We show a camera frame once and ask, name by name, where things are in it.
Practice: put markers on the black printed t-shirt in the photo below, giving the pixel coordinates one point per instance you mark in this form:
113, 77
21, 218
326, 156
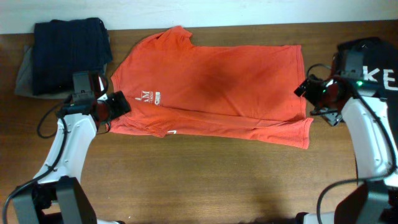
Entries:
370, 64

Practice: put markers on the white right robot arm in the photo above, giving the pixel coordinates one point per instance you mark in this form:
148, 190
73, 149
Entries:
371, 197

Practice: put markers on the red printed t-shirt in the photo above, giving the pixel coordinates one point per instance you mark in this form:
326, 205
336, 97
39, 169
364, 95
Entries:
244, 92

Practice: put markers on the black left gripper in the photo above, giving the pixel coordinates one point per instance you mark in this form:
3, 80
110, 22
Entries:
119, 103

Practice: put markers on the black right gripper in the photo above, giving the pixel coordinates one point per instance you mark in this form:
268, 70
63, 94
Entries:
316, 84

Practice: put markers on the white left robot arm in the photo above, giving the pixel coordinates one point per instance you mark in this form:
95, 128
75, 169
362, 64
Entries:
55, 195

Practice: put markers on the folded navy blue garment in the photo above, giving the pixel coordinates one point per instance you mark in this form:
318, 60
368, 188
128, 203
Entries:
62, 48

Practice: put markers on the folded grey garment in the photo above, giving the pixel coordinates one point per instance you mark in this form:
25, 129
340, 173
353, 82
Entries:
25, 84

